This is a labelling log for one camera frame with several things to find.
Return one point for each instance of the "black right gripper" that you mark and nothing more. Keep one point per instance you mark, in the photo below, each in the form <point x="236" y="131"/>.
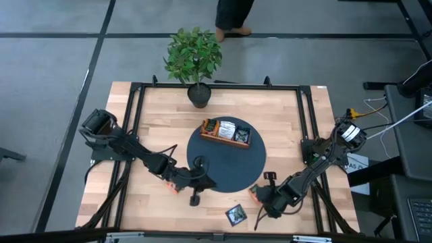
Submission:
<point x="280" y="199"/>

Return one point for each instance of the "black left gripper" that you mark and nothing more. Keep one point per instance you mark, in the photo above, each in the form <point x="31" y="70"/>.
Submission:
<point x="182" y="179"/>

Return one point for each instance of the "black tea packet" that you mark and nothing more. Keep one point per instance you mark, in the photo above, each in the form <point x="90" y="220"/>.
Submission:
<point x="242" y="135"/>
<point x="236" y="215"/>

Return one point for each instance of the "wooden three-compartment tray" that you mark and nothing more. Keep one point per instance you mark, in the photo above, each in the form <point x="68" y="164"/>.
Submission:
<point x="224" y="141"/>

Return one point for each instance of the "white and orange tea packet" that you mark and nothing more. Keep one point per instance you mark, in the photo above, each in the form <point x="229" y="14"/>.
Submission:
<point x="227" y="131"/>

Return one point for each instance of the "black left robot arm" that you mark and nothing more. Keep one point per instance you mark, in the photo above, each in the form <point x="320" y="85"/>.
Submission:
<point x="128" y="145"/>

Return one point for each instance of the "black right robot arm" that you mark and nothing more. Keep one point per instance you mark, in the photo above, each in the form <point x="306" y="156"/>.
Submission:
<point x="330" y="152"/>

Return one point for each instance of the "round dark woven placemat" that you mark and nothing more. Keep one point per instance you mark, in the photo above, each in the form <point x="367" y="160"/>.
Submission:
<point x="229" y="168"/>

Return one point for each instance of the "white paper sheet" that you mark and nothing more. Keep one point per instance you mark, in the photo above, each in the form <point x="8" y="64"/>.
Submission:
<point x="357" y="165"/>

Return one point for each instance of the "black desk beam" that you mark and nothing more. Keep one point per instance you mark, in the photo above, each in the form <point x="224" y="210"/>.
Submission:
<point x="374" y="172"/>

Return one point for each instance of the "green potted plant black pot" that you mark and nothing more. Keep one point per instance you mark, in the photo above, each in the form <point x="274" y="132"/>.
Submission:
<point x="194" y="54"/>

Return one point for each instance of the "dark grey desk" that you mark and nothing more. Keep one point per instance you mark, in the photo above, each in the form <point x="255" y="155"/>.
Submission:
<point x="405" y="152"/>
<point x="400" y="209"/>

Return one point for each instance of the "black keyboard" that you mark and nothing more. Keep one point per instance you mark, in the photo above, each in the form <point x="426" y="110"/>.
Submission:
<point x="422" y="216"/>

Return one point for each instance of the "person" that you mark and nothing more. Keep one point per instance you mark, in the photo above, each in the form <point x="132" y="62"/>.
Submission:
<point x="233" y="13"/>

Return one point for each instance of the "black device with label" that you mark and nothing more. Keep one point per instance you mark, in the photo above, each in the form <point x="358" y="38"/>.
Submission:
<point x="426" y="114"/>

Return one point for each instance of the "black chair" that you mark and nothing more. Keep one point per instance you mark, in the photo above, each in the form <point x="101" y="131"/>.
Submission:
<point x="415" y="84"/>

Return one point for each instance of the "black furniture leg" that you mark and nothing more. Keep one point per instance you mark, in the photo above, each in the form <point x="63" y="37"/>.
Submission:
<point x="10" y="153"/>

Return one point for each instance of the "silver metal bracket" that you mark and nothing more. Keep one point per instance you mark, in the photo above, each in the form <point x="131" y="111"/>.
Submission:
<point x="312" y="239"/>
<point x="126" y="235"/>

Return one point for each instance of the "black aluminium rig frame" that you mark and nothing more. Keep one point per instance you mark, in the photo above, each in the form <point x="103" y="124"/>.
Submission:
<point x="219" y="85"/>

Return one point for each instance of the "black frame knob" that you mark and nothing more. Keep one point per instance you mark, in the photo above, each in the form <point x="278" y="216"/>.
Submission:
<point x="154" y="81"/>
<point x="267" y="81"/>

